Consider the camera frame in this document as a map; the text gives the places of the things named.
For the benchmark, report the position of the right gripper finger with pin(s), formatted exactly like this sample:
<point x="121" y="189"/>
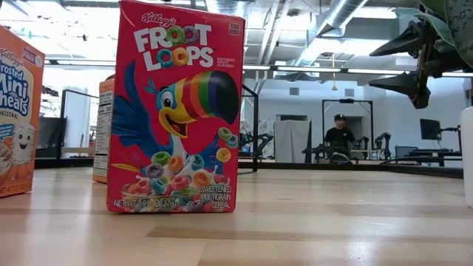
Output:
<point x="406" y="44"/>
<point x="403" y="86"/>

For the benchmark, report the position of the red Froot Loops cereal box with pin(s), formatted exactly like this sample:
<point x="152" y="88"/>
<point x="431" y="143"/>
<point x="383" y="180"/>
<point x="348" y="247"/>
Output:
<point x="177" y="111"/>

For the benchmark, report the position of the orange Frosted Mini Wheats box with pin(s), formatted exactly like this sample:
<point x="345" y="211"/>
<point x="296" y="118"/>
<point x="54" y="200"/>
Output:
<point x="102" y="129"/>
<point x="20" y="111"/>

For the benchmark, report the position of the black background robot arm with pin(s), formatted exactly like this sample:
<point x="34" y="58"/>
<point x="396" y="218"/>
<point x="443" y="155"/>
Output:
<point x="385" y="137"/>
<point x="265" y="139"/>

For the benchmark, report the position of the green artificial plant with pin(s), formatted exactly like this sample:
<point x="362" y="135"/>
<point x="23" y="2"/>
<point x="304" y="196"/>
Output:
<point x="462" y="29"/>

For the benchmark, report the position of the black monitor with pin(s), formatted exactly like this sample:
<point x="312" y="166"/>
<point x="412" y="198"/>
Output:
<point x="430" y="129"/>

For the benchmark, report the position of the yellow hanging pendant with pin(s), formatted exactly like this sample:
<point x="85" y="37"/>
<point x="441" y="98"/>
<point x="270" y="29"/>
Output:
<point x="333" y="88"/>

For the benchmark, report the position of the black background desk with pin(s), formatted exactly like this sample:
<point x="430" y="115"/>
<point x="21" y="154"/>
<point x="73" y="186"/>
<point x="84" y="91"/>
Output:
<point x="432" y="153"/>

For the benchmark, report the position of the person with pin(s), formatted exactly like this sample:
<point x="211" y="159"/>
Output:
<point x="339" y="138"/>

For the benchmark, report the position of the overhead LED light bar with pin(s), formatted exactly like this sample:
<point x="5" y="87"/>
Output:
<point x="314" y="69"/>

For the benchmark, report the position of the white plant pot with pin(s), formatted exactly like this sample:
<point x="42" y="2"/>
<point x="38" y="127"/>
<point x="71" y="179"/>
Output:
<point x="468" y="159"/>

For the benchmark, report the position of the grey fabric cover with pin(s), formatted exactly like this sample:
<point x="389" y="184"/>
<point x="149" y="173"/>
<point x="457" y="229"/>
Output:
<point x="292" y="142"/>

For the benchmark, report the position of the black background station frame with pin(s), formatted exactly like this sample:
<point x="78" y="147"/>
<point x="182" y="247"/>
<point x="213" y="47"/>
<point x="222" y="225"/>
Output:
<point x="347" y="100"/>

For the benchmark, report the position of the smooth silver ventilation duct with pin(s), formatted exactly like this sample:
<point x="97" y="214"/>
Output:
<point x="343" y="14"/>

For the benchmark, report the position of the black aluminium table frame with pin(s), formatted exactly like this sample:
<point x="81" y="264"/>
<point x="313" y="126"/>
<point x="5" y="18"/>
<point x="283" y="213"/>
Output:
<point x="288" y="166"/>

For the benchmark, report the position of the ribbed silver ventilation duct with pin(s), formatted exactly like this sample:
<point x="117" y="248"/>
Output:
<point x="227" y="5"/>

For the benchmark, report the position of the wooden shelf with black frame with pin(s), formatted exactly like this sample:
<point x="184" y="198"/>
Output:
<point x="77" y="150"/>

